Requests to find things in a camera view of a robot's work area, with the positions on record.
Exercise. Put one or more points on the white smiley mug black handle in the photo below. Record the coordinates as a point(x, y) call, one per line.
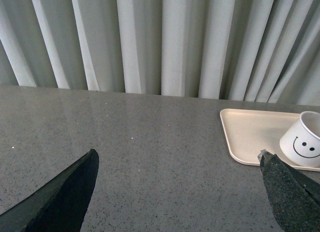
point(301, 142)

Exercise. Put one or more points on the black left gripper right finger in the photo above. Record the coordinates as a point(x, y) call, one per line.
point(294, 197)

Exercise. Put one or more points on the beige rectangular plastic tray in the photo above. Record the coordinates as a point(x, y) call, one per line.
point(247, 132)

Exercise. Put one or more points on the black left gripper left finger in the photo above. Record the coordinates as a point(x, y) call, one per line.
point(58, 206)

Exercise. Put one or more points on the grey-white pleated curtain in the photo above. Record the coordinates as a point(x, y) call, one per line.
point(242, 50)

